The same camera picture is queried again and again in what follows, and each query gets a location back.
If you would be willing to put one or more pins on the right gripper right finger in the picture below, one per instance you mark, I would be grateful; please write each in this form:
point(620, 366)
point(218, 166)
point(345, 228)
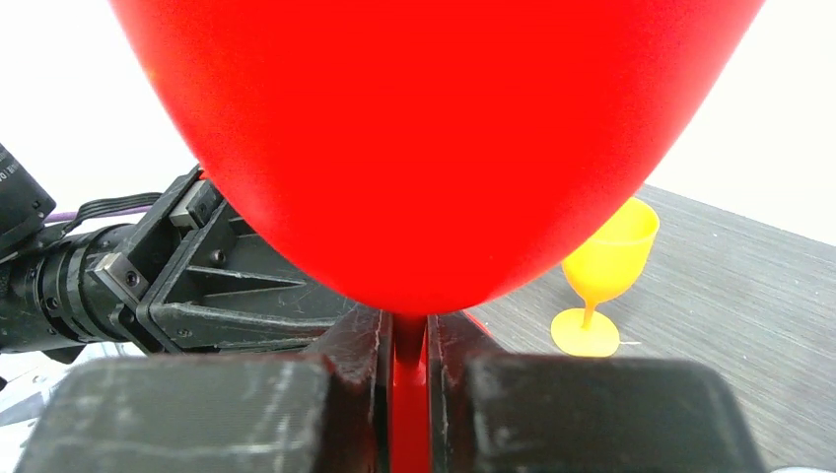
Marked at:
point(497, 411)

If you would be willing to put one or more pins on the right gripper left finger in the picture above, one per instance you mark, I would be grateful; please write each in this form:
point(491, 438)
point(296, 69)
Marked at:
point(313, 411)

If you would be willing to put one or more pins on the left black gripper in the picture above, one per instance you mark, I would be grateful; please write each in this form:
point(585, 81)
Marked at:
point(162, 284)

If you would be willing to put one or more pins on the yellow wine glass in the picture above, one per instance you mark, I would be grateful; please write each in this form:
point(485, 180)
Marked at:
point(603, 268)

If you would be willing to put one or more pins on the red wine glass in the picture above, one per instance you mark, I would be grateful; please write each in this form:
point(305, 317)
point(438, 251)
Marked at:
point(424, 157)

